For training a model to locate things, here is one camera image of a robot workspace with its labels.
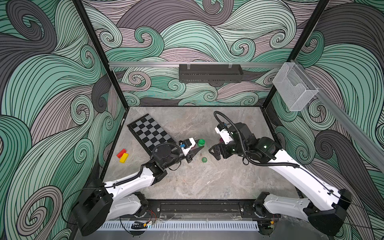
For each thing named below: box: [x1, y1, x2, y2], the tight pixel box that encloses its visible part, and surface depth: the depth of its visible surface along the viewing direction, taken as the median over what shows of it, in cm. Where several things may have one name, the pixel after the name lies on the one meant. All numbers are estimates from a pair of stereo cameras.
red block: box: [116, 148, 127, 159], surface depth 94 cm
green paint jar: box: [197, 139, 206, 147], surface depth 69 cm
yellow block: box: [119, 152, 129, 164], surface depth 94 cm
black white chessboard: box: [127, 113, 178, 156], surface depth 103 cm
